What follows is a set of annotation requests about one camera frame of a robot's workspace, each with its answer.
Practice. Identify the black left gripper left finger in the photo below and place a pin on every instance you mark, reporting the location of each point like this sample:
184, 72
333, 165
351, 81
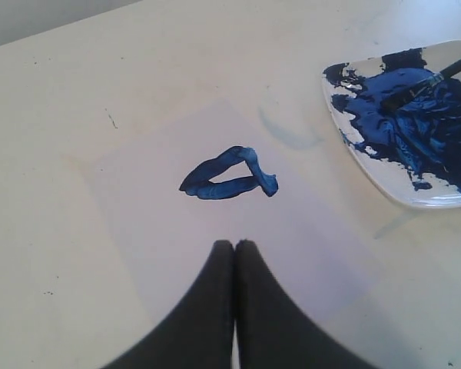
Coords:
199, 331

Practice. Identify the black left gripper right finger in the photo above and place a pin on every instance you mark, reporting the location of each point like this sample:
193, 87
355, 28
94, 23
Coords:
272, 332

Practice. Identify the black paintbrush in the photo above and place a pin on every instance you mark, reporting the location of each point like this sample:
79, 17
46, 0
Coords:
408, 94

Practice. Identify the white sheet of paper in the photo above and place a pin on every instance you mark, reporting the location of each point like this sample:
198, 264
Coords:
164, 236

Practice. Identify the white square paint plate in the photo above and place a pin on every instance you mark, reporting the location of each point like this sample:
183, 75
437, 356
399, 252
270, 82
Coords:
413, 154

